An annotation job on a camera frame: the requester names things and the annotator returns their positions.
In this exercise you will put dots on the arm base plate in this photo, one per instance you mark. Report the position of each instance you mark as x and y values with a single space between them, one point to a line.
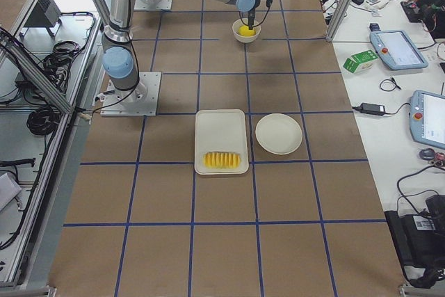
152 5
142 101

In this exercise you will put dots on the cream ceramic bowl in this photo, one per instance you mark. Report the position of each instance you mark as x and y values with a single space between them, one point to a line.
245 40

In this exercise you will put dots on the green white carton box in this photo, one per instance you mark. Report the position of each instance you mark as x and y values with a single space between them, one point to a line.
360 61

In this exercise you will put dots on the black power adapter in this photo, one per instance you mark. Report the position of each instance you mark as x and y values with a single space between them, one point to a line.
372 109

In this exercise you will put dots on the sliced yellow fruit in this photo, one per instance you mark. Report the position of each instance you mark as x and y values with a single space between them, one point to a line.
222 160

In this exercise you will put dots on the near teach pendant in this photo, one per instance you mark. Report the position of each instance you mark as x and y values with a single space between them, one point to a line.
427 118

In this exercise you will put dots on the cream rectangular tray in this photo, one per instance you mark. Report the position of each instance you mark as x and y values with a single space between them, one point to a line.
221 130

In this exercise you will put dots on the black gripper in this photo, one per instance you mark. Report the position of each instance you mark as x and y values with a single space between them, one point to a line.
251 15

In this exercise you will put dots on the yellow lemon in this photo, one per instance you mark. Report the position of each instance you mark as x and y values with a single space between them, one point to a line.
246 32

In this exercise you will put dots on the cream round plate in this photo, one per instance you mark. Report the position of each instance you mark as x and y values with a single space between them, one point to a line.
278 134

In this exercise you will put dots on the teach pendant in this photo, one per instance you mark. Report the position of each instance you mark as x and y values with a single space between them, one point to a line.
427 118
396 50

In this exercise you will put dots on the person at desk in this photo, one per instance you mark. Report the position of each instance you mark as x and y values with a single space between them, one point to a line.
433 19

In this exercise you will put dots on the far teach pendant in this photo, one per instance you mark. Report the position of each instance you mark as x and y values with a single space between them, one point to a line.
396 50

